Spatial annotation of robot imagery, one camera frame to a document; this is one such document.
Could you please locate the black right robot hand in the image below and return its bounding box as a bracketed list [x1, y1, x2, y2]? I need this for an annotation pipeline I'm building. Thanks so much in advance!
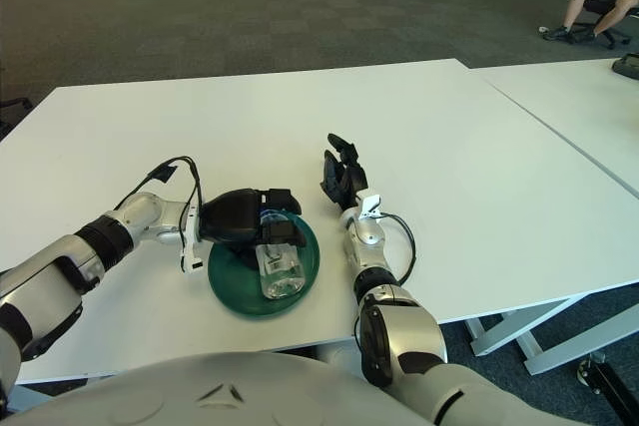
[319, 133, 369, 209]

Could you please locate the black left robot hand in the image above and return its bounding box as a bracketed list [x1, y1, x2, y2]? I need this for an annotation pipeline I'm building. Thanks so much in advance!
[198, 188, 309, 247]

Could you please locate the clear plastic water bottle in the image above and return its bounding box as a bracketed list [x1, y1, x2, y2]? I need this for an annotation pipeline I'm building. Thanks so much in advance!
[254, 209, 307, 300]

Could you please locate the green ribbed plate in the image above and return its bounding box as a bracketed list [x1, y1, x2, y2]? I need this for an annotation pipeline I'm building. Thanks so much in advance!
[207, 213, 320, 318]

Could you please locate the grey robot torso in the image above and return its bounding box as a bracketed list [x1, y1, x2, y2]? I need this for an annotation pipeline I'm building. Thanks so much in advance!
[0, 350, 450, 426]

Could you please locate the black office chair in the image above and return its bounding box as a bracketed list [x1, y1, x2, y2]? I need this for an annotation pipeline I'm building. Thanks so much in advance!
[0, 96, 34, 128]

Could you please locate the black case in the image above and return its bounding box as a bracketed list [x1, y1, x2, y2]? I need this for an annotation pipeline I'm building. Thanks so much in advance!
[611, 53, 639, 79]

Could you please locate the black swivel chair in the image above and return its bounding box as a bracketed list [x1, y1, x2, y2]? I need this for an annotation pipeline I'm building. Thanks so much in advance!
[568, 0, 633, 51]

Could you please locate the black wheeled stand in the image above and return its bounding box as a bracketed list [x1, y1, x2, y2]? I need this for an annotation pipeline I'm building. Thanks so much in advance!
[577, 351, 639, 426]

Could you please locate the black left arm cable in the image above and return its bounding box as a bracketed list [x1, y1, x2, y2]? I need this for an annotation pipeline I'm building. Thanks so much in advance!
[112, 156, 204, 227]

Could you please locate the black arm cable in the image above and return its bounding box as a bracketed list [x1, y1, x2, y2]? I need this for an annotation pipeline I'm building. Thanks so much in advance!
[353, 212, 416, 340]
[112, 156, 204, 227]

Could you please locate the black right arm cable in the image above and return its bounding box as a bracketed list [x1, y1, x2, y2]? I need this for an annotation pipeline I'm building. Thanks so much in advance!
[353, 212, 416, 340]

